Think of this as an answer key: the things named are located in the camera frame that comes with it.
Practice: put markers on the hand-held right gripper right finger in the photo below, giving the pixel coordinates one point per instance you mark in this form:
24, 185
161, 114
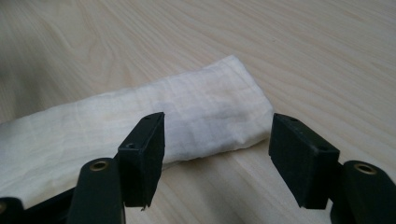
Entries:
303, 165

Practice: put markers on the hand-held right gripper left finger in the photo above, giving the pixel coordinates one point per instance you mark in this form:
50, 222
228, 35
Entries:
144, 161

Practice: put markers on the white bear-print cloth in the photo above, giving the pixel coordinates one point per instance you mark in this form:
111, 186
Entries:
202, 102

